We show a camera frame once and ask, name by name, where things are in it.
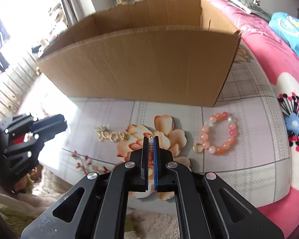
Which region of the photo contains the gold earrings cluster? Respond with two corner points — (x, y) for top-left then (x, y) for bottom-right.
(95, 126), (130, 142)

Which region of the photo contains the pink orange bead bracelet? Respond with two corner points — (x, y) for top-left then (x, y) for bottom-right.
(200, 111), (239, 156)

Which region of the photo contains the floral plaid bed sheet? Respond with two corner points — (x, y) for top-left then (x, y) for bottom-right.
(19, 43), (291, 207)

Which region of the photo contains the grey curtain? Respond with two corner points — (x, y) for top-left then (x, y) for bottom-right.
(61, 0), (95, 27)

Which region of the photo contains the brown cardboard box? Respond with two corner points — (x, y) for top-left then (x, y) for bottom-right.
(38, 0), (241, 107)

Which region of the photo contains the pink floral blanket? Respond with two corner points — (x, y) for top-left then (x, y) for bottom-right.
(208, 0), (299, 238)

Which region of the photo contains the blue cartoon blanket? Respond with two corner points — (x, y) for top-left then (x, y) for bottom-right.
(269, 12), (299, 57)

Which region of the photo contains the grey lace pillow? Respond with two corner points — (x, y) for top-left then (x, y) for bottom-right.
(226, 0), (272, 23)

